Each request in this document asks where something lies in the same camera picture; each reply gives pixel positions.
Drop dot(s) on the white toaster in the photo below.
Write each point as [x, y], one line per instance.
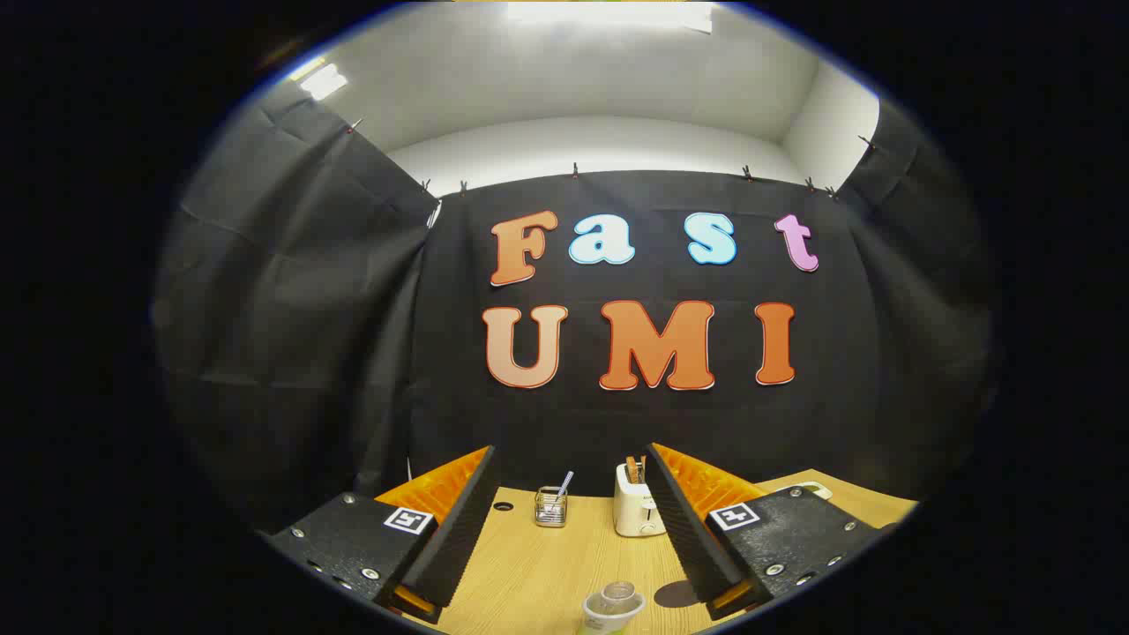
[637, 513]

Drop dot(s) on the striped straw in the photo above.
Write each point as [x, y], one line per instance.
[564, 483]

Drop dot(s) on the small ceiling light panel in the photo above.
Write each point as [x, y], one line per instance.
[323, 81]

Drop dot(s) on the large ceiling light panel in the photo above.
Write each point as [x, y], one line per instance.
[609, 13]

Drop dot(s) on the dark brown round coaster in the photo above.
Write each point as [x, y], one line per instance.
[675, 594]

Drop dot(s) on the black backdrop cloth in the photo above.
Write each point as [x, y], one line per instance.
[309, 335]

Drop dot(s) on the wooden table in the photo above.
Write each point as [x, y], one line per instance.
[538, 573]

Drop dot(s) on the clear plastic juice bottle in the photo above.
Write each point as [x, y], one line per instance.
[613, 610]

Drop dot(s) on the brown toast slices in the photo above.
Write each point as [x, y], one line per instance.
[633, 469]

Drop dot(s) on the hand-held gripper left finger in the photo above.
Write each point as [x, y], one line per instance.
[459, 529]

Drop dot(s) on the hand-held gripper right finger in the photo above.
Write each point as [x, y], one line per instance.
[684, 529]

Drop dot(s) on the white tray with food pieces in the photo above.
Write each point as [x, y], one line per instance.
[816, 487]

